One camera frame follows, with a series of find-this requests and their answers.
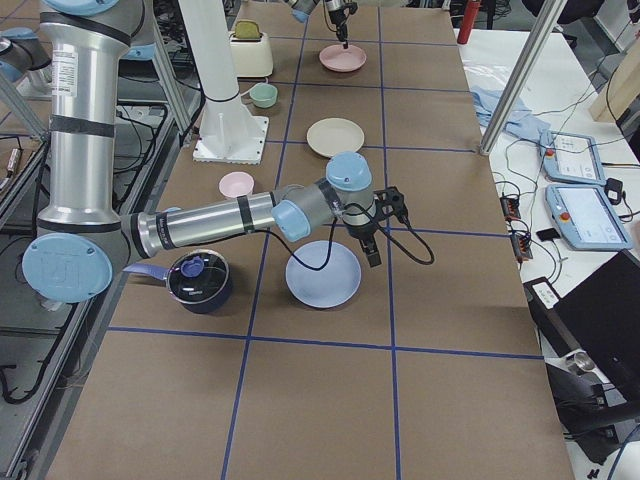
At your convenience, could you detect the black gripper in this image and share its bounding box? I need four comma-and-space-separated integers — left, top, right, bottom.
343, 202, 381, 268
324, 0, 357, 49

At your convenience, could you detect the pink plate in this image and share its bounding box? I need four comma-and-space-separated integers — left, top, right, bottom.
319, 44, 367, 73

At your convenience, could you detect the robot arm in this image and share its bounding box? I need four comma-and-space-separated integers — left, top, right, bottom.
22, 1, 381, 303
285, 0, 358, 49

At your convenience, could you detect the blue plate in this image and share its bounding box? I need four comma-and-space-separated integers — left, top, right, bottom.
285, 242, 361, 308

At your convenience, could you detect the cream toaster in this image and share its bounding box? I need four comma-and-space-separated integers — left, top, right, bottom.
229, 20, 274, 78

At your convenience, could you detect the green bowl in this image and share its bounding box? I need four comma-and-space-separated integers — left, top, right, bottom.
249, 82, 278, 109

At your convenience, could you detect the cream plate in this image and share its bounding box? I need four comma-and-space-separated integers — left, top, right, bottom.
306, 118, 365, 158

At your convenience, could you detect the red cylinder bottle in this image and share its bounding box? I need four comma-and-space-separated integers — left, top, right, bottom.
457, 0, 481, 45

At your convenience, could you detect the pink bowl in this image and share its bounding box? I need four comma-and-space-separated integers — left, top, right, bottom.
218, 171, 255, 199

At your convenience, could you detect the glass pot lid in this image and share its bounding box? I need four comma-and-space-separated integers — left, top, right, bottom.
166, 249, 230, 304

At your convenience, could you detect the dark blue pot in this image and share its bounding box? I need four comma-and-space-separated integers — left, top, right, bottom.
124, 249, 233, 314

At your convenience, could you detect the blue cloth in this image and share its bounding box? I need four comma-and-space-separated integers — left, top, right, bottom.
470, 83, 553, 146

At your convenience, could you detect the lower teach pendant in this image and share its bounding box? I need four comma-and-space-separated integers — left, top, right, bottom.
545, 184, 634, 251

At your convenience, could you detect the teach pendant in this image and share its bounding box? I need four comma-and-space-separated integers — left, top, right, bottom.
545, 184, 634, 251
539, 130, 606, 186

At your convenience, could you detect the upper teach pendant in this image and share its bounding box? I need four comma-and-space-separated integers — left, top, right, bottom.
539, 130, 606, 186

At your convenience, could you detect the black laptop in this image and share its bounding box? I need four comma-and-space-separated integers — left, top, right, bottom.
524, 250, 639, 389

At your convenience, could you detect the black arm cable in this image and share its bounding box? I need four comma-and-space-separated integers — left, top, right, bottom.
264, 202, 435, 272

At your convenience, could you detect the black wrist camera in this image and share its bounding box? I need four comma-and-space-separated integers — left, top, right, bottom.
374, 186, 409, 224

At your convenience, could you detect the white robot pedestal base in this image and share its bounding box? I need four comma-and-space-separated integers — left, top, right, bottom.
179, 0, 269, 165

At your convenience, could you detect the aluminium frame post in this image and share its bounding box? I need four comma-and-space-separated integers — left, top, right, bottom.
479, 0, 567, 156

